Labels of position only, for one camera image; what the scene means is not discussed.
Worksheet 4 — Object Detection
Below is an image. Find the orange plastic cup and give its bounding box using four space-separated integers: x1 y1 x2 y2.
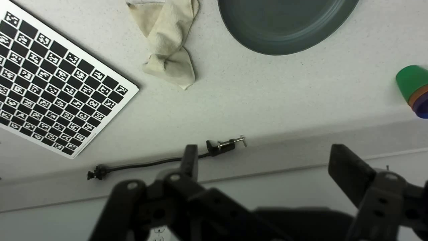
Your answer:
407 85 428 108

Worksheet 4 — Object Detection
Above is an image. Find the green plastic cup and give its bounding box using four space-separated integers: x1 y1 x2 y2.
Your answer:
395 64 428 104

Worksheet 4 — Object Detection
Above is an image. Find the white cloth towel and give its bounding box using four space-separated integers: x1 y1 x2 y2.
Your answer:
126 0 202 90

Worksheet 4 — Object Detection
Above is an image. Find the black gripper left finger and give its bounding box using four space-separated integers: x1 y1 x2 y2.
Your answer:
89 143 269 241

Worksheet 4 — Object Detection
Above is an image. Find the black cable with clamp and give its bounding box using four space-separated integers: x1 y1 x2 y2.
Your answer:
86 135 248 181

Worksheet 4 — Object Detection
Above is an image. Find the blue plastic cup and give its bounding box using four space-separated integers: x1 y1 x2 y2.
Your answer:
412 94 428 120

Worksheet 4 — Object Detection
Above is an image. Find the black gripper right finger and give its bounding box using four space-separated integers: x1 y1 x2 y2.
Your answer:
328 143 428 241

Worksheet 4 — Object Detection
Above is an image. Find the black white checkerboard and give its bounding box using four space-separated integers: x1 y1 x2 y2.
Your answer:
0 0 141 160

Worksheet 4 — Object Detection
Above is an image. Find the dark green plate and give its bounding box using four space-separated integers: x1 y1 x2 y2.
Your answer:
217 0 362 56

